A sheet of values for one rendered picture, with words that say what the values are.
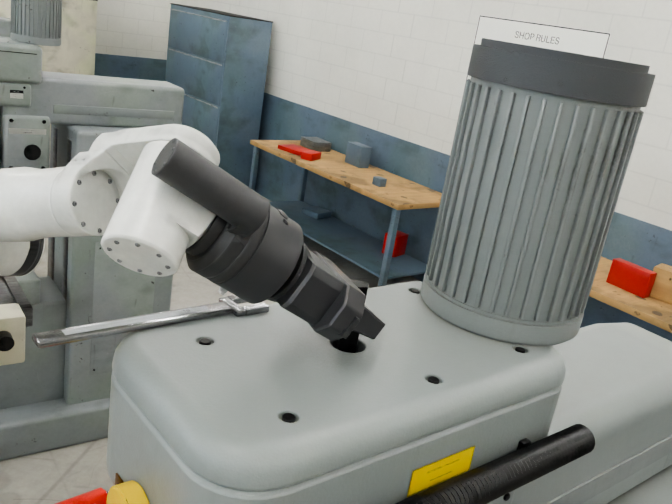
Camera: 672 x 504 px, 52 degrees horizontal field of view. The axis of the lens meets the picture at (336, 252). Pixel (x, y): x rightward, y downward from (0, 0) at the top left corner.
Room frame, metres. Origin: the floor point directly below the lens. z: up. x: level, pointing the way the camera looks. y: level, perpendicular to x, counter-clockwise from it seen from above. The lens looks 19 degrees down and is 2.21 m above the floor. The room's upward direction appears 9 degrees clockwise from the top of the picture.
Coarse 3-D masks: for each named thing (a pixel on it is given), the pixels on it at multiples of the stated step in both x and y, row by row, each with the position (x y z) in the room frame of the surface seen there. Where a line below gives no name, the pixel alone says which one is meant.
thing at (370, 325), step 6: (366, 312) 0.64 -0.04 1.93; (366, 318) 0.64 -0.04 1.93; (372, 318) 0.65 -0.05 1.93; (378, 318) 0.65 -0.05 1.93; (360, 324) 0.64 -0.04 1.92; (366, 324) 0.64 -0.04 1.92; (372, 324) 0.65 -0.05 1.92; (378, 324) 0.65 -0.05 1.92; (384, 324) 0.65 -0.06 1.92; (354, 330) 0.64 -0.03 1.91; (360, 330) 0.64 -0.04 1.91; (366, 330) 0.64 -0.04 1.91; (372, 330) 0.65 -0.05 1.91; (378, 330) 0.65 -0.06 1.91; (366, 336) 0.65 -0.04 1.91; (372, 336) 0.65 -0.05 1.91
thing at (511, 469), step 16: (560, 432) 0.70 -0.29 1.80; (576, 432) 0.70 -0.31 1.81; (528, 448) 0.65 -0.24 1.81; (544, 448) 0.66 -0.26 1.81; (560, 448) 0.67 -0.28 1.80; (576, 448) 0.68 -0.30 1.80; (592, 448) 0.70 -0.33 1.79; (496, 464) 0.61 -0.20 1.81; (512, 464) 0.62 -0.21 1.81; (528, 464) 0.63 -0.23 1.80; (544, 464) 0.64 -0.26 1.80; (560, 464) 0.66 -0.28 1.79; (448, 480) 0.58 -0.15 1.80; (464, 480) 0.58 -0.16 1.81; (480, 480) 0.58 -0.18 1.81; (496, 480) 0.59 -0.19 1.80; (512, 480) 0.60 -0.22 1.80; (528, 480) 0.62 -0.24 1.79; (416, 496) 0.54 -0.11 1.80; (432, 496) 0.54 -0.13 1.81; (448, 496) 0.55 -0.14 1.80; (464, 496) 0.56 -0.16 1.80; (480, 496) 0.57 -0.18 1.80; (496, 496) 0.59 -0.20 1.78
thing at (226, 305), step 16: (208, 304) 0.68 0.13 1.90; (224, 304) 0.69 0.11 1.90; (256, 304) 0.70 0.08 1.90; (112, 320) 0.61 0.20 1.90; (128, 320) 0.61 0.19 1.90; (144, 320) 0.62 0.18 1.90; (160, 320) 0.62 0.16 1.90; (176, 320) 0.64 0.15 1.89; (192, 320) 0.65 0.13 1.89; (32, 336) 0.55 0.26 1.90; (48, 336) 0.56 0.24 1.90; (64, 336) 0.56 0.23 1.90; (80, 336) 0.57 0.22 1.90; (96, 336) 0.58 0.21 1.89
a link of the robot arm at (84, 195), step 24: (96, 144) 0.61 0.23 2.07; (120, 144) 0.59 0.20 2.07; (144, 144) 0.59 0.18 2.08; (192, 144) 0.58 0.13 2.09; (72, 168) 0.59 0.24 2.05; (96, 168) 0.60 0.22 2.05; (120, 168) 0.61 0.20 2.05; (72, 192) 0.58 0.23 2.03; (96, 192) 0.60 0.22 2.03; (120, 192) 0.62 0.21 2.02; (72, 216) 0.57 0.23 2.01; (96, 216) 0.59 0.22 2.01
